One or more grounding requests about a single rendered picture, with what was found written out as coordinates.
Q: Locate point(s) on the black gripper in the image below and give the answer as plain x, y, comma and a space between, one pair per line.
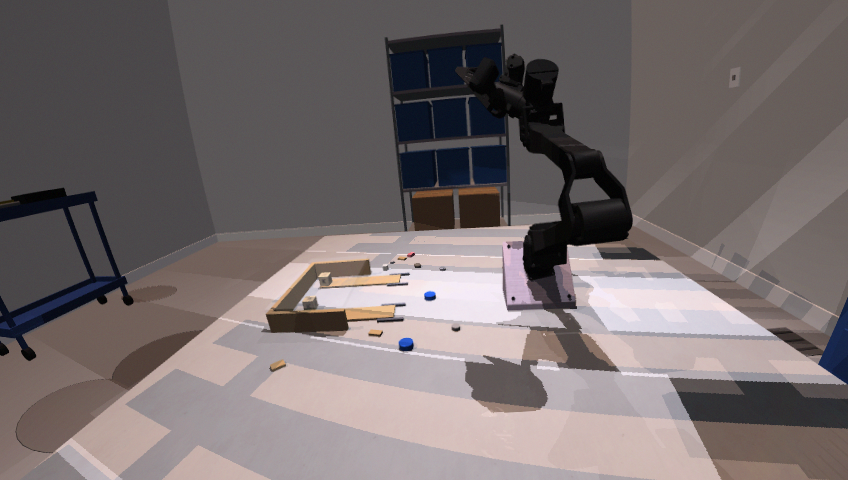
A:
502, 97

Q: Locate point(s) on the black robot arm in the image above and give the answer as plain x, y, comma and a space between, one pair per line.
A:
583, 223

